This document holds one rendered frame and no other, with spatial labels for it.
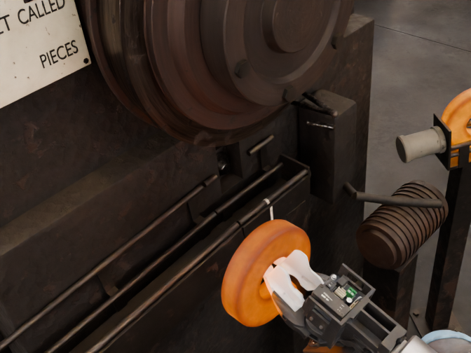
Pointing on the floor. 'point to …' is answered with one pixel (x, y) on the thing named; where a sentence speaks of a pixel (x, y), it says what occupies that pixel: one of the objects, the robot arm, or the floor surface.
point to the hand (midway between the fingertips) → (267, 264)
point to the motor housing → (397, 247)
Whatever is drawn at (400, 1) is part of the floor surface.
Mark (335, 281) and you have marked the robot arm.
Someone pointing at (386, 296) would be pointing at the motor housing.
